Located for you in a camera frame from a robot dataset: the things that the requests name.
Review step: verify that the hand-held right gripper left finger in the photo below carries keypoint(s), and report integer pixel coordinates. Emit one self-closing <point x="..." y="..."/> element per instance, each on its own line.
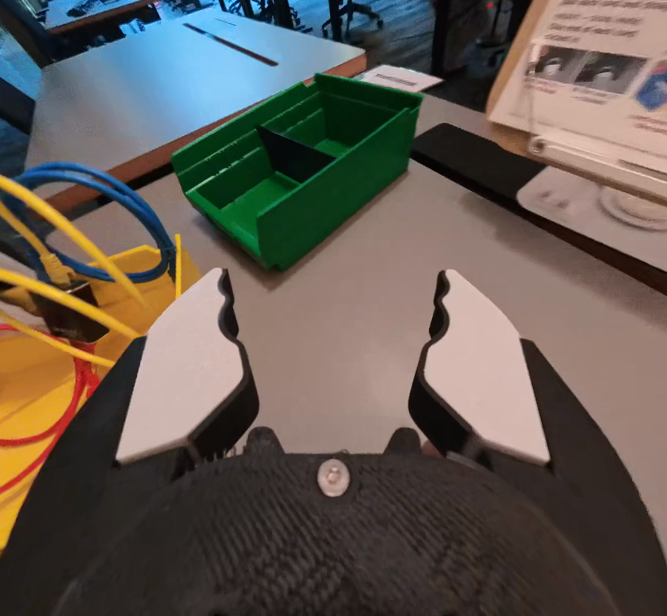
<point x="182" y="376"/>

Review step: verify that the black ethernet splitter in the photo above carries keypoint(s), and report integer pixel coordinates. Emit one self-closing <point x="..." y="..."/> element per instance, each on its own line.
<point x="67" y="321"/>

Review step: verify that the black flat pad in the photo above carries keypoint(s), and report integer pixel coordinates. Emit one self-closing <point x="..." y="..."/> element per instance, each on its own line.
<point x="469" y="157"/>

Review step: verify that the dark background desk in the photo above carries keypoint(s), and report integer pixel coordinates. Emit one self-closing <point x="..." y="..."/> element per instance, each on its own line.
<point x="104" y="6"/>

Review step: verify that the white paper label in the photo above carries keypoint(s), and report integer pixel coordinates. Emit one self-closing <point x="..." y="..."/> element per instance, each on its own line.
<point x="401" y="79"/>

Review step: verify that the white clipboard stand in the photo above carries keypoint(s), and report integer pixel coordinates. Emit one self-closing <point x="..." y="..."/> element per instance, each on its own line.
<point x="573" y="209"/>

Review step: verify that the instruction sheet clipboard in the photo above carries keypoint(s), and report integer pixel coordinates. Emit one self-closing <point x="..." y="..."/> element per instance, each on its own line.
<point x="599" y="105"/>

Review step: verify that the yellow storage bin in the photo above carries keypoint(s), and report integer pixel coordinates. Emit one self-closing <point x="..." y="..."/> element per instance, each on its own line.
<point x="31" y="392"/>

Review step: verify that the green storage bin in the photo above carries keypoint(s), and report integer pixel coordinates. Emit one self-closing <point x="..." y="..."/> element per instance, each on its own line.
<point x="333" y="209"/>

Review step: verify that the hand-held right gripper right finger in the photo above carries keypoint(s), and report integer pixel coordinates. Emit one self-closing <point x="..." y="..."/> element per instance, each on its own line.
<point x="484" y="376"/>

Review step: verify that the black bin divider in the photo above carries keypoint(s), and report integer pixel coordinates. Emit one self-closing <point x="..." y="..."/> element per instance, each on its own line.
<point x="297" y="157"/>

